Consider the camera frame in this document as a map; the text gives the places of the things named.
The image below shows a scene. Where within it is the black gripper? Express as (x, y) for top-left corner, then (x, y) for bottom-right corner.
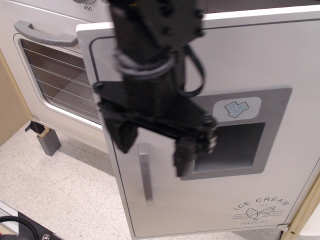
(92, 81), (217, 177)

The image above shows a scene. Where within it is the white toy fridge door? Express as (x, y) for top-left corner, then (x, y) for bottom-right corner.
(76, 6), (320, 240)

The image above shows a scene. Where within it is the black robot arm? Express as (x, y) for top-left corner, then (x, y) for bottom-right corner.
(92, 0), (217, 177)

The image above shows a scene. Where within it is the grey ice dispenser recess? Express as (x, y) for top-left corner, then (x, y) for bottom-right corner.
(181, 86), (293, 181)

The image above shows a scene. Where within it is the grey kitchen leg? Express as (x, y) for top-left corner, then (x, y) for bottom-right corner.
(37, 129), (62, 157)

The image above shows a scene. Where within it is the black clamp on leg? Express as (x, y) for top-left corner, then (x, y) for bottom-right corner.
(24, 121), (45, 134)

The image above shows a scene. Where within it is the white toy oven door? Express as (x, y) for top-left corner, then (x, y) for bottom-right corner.
(0, 6), (108, 152)

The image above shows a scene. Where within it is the wooden panel left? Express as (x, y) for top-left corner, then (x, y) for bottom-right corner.
(0, 54), (32, 145)

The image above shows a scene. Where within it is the white toy kitchen cabinet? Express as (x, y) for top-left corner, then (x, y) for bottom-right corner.
(0, 0), (320, 23)

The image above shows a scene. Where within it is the grey oven dial knob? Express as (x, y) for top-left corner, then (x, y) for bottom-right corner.
(73, 0), (96, 5)

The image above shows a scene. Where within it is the grey fridge door handle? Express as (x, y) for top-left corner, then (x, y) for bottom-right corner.
(137, 143), (155, 207)

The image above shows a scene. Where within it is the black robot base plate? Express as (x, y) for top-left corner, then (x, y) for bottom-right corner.
(16, 210), (66, 240)

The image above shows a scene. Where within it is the aluminium rail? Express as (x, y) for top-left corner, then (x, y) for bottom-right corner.
(0, 200), (19, 235)

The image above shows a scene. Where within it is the light wooden side post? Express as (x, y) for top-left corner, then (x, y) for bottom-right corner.
(281, 149), (320, 240)

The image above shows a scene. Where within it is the black cable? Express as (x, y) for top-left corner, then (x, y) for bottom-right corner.
(0, 215), (41, 240)

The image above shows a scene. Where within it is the grey oven door handle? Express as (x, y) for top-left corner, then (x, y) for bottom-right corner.
(14, 20), (78, 47)

